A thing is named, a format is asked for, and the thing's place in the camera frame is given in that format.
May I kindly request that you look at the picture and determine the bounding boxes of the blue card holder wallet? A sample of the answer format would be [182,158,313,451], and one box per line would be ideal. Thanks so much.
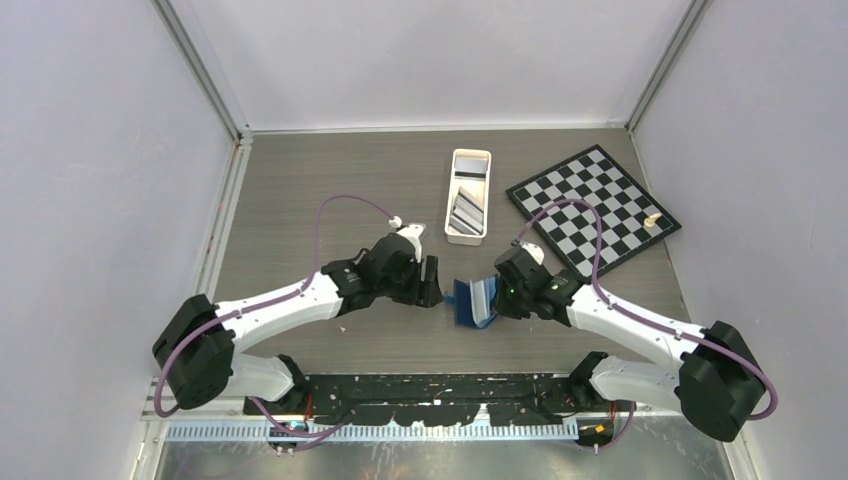
[444,276,497,330]

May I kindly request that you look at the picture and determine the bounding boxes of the white plastic tray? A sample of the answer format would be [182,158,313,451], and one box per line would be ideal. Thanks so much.
[444,148,492,247]

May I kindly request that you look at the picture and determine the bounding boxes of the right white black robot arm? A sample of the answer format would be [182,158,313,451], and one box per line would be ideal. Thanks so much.
[494,245,769,442]

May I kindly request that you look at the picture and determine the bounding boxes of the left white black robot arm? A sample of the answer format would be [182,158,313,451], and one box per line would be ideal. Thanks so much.
[152,223,443,414]

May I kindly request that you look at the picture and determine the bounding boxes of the grey cards in tray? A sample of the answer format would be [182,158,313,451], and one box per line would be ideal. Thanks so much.
[448,187,484,236]

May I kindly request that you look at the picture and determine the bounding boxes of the silver card at tray end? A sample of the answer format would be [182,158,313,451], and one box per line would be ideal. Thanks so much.
[454,156,489,176]

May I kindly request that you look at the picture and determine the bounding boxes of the black white chessboard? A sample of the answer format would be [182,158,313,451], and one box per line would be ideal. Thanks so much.
[505,145,682,281]

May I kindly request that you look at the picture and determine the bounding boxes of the beige chess piece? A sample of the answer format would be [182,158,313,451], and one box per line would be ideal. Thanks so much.
[643,213,662,228]

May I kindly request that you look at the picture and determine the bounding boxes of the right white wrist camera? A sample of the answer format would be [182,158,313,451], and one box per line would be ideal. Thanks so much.
[513,240,544,265]

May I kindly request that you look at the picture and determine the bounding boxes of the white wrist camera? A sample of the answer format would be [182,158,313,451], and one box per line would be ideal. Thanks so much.
[388,216,427,263]
[513,240,544,265]

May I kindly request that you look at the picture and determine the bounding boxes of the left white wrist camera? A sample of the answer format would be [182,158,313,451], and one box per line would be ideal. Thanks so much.
[388,216,427,263]

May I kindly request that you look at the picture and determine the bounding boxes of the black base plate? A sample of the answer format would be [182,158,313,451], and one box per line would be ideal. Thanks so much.
[262,373,630,427]

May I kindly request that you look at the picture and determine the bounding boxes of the aluminium frame rail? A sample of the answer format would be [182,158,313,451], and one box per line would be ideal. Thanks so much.
[140,376,248,421]

